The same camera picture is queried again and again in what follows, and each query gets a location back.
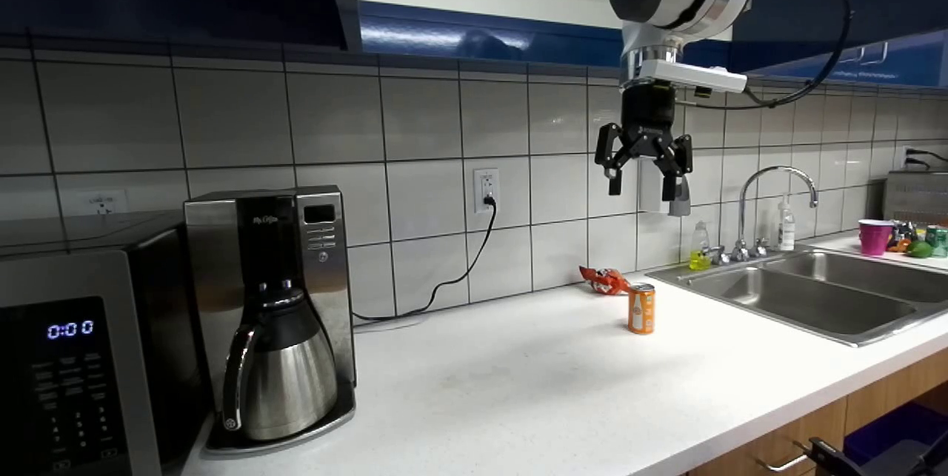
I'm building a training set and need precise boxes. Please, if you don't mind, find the steel microwave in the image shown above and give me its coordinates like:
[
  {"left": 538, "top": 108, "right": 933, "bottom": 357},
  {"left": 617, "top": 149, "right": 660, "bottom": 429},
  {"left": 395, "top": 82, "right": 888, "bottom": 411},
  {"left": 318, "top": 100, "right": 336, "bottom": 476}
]
[{"left": 0, "top": 211, "right": 210, "bottom": 476}]

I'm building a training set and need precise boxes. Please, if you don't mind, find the red orange snack packet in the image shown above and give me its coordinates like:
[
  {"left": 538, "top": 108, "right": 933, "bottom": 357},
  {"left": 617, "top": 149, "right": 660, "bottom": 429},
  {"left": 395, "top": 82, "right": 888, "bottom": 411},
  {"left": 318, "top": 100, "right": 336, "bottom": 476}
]
[{"left": 578, "top": 265, "right": 631, "bottom": 297}]

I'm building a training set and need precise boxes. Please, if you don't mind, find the green dish soap bottle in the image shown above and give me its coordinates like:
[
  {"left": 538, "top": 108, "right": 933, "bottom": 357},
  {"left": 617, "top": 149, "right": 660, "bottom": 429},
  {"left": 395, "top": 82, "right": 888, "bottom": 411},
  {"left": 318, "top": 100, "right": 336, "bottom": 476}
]
[{"left": 688, "top": 221, "right": 712, "bottom": 272}]

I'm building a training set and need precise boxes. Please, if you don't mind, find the silver toaster oven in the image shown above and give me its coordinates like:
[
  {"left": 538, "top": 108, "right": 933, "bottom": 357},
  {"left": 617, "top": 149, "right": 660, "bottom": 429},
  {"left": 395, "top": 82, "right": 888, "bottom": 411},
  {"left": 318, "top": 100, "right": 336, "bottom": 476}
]
[{"left": 881, "top": 170, "right": 948, "bottom": 226}]

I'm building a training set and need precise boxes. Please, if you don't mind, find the drawer handle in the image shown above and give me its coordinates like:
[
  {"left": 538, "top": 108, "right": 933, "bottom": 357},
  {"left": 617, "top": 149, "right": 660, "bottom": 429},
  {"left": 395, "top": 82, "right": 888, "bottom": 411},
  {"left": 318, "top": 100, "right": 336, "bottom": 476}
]
[{"left": 755, "top": 438, "right": 812, "bottom": 474}]

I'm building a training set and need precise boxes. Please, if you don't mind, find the black cable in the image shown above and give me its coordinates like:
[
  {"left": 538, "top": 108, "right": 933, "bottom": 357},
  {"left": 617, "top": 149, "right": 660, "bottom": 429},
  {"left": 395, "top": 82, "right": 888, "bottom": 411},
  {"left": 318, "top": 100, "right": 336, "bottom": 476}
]
[
  {"left": 905, "top": 149, "right": 948, "bottom": 170},
  {"left": 351, "top": 196, "right": 498, "bottom": 322}
]

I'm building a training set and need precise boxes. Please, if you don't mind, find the steel coffee maker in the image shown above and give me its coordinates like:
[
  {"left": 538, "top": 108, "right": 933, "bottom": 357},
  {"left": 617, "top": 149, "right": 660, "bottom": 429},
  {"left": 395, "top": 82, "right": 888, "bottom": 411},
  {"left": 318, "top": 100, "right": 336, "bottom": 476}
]
[{"left": 183, "top": 185, "right": 358, "bottom": 457}]

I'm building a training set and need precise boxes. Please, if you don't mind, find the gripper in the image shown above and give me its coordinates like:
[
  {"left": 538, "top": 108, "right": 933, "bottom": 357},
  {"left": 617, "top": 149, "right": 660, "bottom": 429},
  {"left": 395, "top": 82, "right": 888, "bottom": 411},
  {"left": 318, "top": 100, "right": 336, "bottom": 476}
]
[{"left": 595, "top": 82, "right": 694, "bottom": 202}]

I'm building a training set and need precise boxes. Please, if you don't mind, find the blue bin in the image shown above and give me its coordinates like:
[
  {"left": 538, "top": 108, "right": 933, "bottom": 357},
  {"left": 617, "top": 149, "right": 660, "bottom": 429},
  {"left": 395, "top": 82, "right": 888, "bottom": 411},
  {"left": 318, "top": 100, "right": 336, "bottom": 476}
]
[{"left": 844, "top": 401, "right": 948, "bottom": 466}]

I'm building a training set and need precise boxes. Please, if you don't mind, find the steel double sink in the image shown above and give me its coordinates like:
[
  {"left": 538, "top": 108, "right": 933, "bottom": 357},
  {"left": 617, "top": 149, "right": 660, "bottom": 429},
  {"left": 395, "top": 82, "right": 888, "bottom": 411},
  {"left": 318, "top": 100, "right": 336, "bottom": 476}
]
[{"left": 647, "top": 249, "right": 948, "bottom": 348}]

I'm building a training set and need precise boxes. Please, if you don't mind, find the steel coffee carafe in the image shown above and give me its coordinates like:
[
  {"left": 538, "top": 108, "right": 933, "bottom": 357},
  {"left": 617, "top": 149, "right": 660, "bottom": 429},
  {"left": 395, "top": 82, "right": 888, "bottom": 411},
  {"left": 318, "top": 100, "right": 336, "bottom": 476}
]
[{"left": 221, "top": 280, "right": 341, "bottom": 444}]

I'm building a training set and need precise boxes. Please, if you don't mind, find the chrome tap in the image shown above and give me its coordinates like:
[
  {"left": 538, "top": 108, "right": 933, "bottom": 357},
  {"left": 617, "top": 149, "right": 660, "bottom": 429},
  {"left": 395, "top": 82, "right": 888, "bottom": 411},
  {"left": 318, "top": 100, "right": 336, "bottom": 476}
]
[{"left": 707, "top": 165, "right": 820, "bottom": 265}]

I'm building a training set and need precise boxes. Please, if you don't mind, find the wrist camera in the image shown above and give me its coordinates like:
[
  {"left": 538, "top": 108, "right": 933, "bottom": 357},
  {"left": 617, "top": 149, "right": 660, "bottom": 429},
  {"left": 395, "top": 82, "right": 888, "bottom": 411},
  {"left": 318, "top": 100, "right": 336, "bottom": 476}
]
[{"left": 638, "top": 59, "right": 748, "bottom": 95}]

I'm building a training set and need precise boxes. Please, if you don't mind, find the wooden drawer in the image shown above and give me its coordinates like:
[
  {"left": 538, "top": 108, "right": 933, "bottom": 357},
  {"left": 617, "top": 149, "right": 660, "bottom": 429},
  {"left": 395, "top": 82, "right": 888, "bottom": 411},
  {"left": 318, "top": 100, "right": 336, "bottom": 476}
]
[{"left": 687, "top": 398, "right": 849, "bottom": 476}]

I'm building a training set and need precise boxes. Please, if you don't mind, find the pink plastic cup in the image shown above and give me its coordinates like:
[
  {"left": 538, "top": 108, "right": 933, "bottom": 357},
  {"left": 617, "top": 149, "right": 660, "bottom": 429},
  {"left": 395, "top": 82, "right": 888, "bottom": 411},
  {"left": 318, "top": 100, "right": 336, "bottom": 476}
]
[{"left": 858, "top": 218, "right": 896, "bottom": 257}]

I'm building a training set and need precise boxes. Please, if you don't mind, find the orange drink can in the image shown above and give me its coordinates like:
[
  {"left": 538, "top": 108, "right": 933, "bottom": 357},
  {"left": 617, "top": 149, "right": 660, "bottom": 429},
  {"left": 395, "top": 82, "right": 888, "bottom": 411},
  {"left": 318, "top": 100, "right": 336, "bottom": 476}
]
[{"left": 628, "top": 282, "right": 657, "bottom": 335}]

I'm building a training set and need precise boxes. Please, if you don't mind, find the white pump bottle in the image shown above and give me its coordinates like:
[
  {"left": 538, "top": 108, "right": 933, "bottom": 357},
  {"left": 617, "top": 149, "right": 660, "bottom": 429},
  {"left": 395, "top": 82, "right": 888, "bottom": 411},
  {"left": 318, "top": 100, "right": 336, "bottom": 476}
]
[{"left": 777, "top": 195, "right": 797, "bottom": 252}]

